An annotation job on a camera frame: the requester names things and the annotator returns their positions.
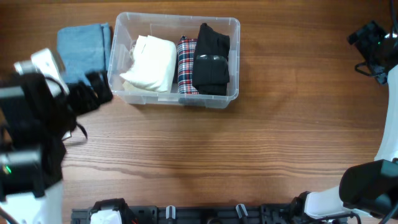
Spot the blue denim cloth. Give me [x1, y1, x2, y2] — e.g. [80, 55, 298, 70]
[57, 23, 111, 85]

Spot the cream cloth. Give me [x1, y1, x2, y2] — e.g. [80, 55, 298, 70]
[119, 35, 177, 93]

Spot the red blue plaid cloth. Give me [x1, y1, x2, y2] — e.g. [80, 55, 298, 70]
[177, 36, 199, 95]

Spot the black cloth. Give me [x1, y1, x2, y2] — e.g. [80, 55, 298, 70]
[192, 23, 230, 96]

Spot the white t-shirt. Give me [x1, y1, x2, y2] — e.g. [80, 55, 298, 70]
[62, 131, 72, 141]

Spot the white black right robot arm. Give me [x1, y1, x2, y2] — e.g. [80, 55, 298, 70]
[286, 21, 397, 223]

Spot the clear plastic storage container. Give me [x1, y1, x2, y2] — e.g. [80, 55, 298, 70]
[108, 12, 241, 109]

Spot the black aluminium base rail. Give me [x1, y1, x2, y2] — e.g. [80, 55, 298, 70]
[70, 198, 348, 224]

